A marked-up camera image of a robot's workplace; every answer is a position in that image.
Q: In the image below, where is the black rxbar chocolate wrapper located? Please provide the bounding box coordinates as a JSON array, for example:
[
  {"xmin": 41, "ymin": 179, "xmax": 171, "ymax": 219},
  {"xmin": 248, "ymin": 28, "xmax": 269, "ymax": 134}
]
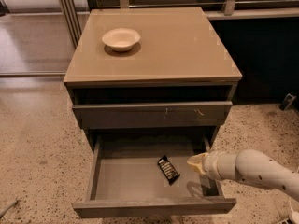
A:
[{"xmin": 157, "ymin": 156, "xmax": 180, "ymax": 185}]

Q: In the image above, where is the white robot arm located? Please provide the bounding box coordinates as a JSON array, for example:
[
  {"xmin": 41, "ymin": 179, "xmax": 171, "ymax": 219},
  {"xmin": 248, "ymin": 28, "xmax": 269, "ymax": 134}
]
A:
[{"xmin": 187, "ymin": 149, "xmax": 299, "ymax": 201}]

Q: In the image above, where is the grey floor bracket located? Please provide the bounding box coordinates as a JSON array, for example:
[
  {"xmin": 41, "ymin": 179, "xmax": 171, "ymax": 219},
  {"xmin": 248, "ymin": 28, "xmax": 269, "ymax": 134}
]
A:
[{"xmin": 279, "ymin": 93, "xmax": 296, "ymax": 111}]

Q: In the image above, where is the grey top drawer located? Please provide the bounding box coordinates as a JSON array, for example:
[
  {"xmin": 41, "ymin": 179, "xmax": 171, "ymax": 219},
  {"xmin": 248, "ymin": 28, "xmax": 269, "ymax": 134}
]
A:
[{"xmin": 73, "ymin": 101, "xmax": 232, "ymax": 129}]

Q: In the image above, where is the open grey middle drawer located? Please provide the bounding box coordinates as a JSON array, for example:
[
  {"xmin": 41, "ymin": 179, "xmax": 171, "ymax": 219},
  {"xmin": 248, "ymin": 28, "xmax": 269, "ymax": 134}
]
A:
[{"xmin": 73, "ymin": 134, "xmax": 236, "ymax": 218}]

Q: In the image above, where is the grey drawer cabinet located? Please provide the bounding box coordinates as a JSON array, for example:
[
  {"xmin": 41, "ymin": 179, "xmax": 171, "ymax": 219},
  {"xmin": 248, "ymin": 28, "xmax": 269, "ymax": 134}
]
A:
[{"xmin": 64, "ymin": 7, "xmax": 242, "ymax": 146}]

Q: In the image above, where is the white bowl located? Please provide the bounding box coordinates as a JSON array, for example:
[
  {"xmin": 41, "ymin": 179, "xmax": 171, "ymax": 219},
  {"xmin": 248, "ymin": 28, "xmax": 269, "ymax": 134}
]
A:
[{"xmin": 102, "ymin": 28, "xmax": 141, "ymax": 52}]

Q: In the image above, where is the grey rod on floor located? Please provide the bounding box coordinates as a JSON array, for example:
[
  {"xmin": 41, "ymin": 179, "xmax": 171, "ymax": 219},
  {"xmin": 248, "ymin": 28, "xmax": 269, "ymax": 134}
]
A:
[{"xmin": 0, "ymin": 200, "xmax": 18, "ymax": 218}]

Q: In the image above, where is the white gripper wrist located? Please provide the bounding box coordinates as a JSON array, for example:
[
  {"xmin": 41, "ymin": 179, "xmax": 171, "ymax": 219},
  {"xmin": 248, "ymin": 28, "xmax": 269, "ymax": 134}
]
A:
[{"xmin": 187, "ymin": 151, "xmax": 238, "ymax": 181}]

